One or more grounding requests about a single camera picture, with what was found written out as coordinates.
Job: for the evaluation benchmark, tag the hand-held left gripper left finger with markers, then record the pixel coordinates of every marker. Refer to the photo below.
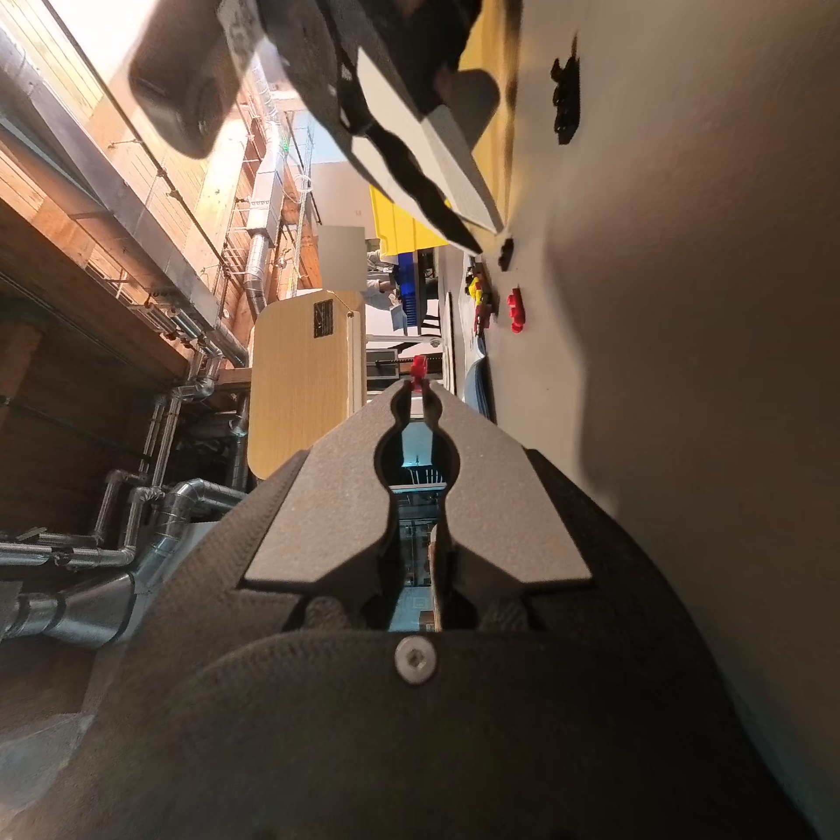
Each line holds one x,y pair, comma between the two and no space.
315,518

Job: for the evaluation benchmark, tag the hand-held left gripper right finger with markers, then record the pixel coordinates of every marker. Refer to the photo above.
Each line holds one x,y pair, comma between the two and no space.
518,518

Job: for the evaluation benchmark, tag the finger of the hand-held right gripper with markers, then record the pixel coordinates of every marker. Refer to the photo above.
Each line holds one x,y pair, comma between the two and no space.
459,164
387,177

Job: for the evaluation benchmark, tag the small black lego piece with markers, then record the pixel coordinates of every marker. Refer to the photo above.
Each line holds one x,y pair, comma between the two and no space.
565,92
505,254

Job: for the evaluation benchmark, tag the lego instruction booklet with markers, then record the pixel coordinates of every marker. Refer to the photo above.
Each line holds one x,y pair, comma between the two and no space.
476,387

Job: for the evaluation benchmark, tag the red lobed lego piece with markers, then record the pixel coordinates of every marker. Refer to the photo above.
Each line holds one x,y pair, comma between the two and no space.
517,308

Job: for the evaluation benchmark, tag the red long lego piece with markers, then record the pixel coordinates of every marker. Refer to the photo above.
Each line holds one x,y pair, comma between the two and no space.
420,371

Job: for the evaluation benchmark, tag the black red yellow lego assembly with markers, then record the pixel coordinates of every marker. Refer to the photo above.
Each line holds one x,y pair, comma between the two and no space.
479,295

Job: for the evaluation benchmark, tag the wooden book stand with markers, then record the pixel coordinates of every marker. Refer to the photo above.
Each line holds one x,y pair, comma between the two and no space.
302,380

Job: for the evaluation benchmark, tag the silver ventilation duct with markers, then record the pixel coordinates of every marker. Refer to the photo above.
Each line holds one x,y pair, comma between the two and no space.
98,190
259,269
85,607

